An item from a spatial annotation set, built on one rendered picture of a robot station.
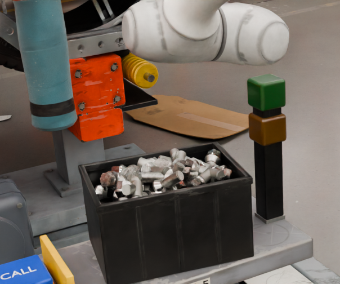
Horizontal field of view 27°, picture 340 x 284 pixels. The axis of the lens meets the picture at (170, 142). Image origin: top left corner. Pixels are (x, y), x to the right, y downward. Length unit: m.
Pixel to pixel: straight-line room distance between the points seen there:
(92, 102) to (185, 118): 1.30
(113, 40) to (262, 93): 0.62
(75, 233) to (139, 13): 0.68
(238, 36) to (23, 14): 0.39
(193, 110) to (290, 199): 0.87
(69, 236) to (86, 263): 0.72
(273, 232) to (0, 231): 0.52
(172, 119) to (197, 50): 1.58
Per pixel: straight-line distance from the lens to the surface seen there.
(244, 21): 1.24
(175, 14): 1.16
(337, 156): 2.40
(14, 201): 1.30
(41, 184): 1.78
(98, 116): 1.51
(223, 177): 0.91
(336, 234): 1.92
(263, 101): 0.94
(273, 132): 0.97
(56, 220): 1.64
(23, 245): 1.32
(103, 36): 1.49
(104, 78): 1.50
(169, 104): 2.94
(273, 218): 1.02
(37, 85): 1.34
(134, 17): 1.18
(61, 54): 1.33
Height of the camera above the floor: 0.94
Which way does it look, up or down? 21 degrees down
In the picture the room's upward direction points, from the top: 5 degrees counter-clockwise
